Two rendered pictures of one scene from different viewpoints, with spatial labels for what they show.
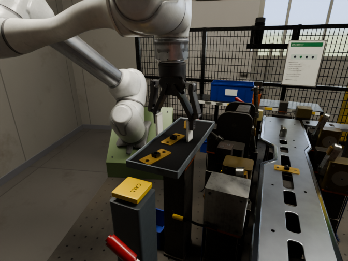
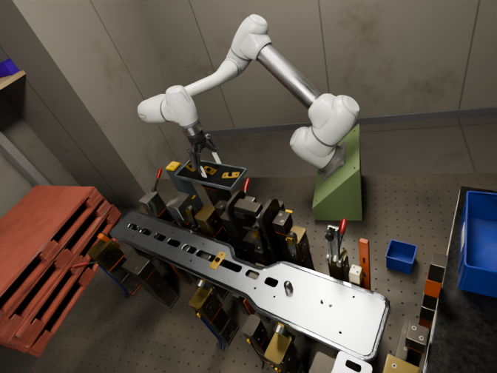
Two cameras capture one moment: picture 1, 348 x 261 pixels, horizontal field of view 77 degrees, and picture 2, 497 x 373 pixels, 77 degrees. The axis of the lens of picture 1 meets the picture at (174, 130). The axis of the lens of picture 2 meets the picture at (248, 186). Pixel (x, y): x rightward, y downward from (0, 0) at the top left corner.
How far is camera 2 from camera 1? 1.77 m
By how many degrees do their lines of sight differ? 92
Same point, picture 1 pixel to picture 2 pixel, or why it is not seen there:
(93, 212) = (274, 182)
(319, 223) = (168, 254)
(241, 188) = (171, 203)
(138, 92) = (319, 127)
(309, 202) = (182, 258)
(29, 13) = (242, 52)
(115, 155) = not seen: hidden behind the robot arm
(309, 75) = not seen: outside the picture
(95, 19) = not seen: hidden behind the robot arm
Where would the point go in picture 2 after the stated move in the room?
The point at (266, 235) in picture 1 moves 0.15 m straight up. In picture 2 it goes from (171, 229) to (157, 209)
